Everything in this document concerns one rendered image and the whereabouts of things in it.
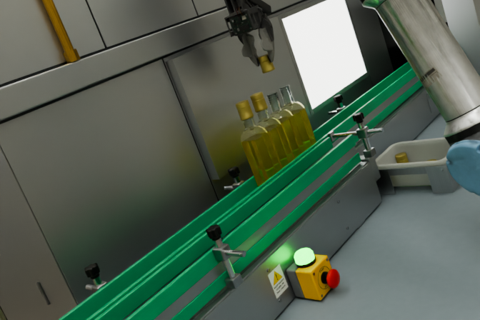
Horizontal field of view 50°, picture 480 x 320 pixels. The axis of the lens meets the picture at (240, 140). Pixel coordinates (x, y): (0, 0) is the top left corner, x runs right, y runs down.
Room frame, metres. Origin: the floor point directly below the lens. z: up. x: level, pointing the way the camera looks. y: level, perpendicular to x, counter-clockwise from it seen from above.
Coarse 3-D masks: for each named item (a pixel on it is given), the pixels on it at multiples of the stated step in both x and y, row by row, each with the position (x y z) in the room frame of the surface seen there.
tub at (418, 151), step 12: (396, 144) 1.50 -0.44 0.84; (408, 144) 1.48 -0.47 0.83; (420, 144) 1.45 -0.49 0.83; (432, 144) 1.43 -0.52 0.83; (444, 144) 1.40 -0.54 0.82; (384, 156) 1.45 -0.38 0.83; (408, 156) 1.49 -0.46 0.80; (420, 156) 1.46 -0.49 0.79; (432, 156) 1.43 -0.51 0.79; (444, 156) 1.41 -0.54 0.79; (384, 168) 1.37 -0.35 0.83
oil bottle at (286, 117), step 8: (272, 112) 1.37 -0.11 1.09; (280, 112) 1.35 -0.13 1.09; (288, 112) 1.36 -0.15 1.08; (280, 120) 1.34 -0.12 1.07; (288, 120) 1.35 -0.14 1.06; (288, 128) 1.34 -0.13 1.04; (296, 128) 1.37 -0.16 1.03; (288, 136) 1.34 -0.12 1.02; (296, 136) 1.36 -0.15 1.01; (296, 144) 1.35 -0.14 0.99; (296, 152) 1.34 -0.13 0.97
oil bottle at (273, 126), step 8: (264, 120) 1.32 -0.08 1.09; (272, 120) 1.32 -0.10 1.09; (272, 128) 1.30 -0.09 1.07; (280, 128) 1.32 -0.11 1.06; (272, 136) 1.30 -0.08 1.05; (280, 136) 1.32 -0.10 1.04; (272, 144) 1.30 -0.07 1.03; (280, 144) 1.31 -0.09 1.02; (288, 144) 1.33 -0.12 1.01; (280, 152) 1.30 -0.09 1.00; (288, 152) 1.32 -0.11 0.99; (280, 160) 1.30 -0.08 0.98; (288, 160) 1.31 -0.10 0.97
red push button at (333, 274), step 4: (328, 272) 0.99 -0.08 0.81; (332, 272) 0.99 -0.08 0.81; (336, 272) 0.99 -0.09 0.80; (324, 276) 1.00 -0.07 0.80; (328, 276) 0.98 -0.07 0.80; (332, 276) 0.98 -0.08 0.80; (336, 276) 0.99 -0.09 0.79; (324, 280) 1.00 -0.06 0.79; (328, 280) 0.98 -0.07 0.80; (332, 280) 0.98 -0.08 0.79; (336, 280) 0.99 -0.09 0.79; (328, 284) 0.98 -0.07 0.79; (332, 284) 0.98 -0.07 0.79; (336, 284) 0.98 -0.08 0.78; (332, 288) 0.98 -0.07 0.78
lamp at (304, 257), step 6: (300, 252) 1.03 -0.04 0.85; (306, 252) 1.02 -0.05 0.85; (312, 252) 1.02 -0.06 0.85; (294, 258) 1.03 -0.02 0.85; (300, 258) 1.01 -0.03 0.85; (306, 258) 1.01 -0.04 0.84; (312, 258) 1.02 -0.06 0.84; (300, 264) 1.01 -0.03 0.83; (306, 264) 1.01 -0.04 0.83; (312, 264) 1.01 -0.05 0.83
